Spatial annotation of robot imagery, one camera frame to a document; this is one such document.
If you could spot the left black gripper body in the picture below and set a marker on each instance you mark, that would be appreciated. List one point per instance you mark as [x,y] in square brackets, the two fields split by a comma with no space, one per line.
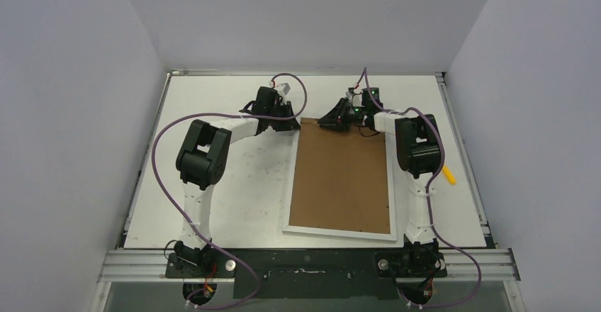
[279,125]

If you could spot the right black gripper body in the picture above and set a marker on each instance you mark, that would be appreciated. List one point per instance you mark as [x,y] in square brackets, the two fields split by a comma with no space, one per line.
[341,114]

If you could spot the white picture frame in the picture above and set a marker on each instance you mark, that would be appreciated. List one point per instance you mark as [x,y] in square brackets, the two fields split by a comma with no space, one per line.
[341,185]

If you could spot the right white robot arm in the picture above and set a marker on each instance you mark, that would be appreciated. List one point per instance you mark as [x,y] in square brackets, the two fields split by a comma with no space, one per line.
[417,152]

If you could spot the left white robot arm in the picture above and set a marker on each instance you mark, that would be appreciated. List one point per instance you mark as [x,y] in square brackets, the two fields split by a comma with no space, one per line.
[202,161]

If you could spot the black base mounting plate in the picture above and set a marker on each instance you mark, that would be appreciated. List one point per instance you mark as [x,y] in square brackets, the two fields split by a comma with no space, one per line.
[318,273]

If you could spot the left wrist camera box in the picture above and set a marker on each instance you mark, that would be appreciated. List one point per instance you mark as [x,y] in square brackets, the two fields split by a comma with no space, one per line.
[282,89]

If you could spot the yellow handled screwdriver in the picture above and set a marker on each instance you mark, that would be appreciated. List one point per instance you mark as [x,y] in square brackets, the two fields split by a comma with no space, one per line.
[449,175]

